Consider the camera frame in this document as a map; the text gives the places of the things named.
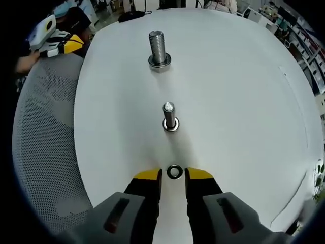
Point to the white shelf unit with bins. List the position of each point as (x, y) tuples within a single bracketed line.
[(312, 53)]

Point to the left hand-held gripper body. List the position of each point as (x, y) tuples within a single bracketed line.
[(41, 33)]

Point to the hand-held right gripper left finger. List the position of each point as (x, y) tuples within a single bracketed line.
[(144, 188)]

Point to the small steel washer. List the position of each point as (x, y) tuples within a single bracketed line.
[(172, 126), (168, 171)]

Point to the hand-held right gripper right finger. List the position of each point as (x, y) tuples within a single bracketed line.
[(203, 188)]

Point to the thick steel threaded stud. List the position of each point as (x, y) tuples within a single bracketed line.
[(157, 43)]

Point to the grey mesh office chair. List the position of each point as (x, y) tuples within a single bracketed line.
[(48, 142)]

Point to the large green potted plant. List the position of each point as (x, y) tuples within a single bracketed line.
[(320, 183)]

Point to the thin steel threaded stud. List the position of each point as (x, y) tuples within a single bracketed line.
[(168, 111)]

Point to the white low cabinet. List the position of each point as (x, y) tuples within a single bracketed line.
[(251, 14)]

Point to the black bag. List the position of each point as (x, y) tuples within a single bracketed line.
[(132, 15)]

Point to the person's left hand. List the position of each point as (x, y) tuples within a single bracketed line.
[(26, 62)]

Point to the large steel washer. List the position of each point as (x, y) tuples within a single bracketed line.
[(159, 63)]

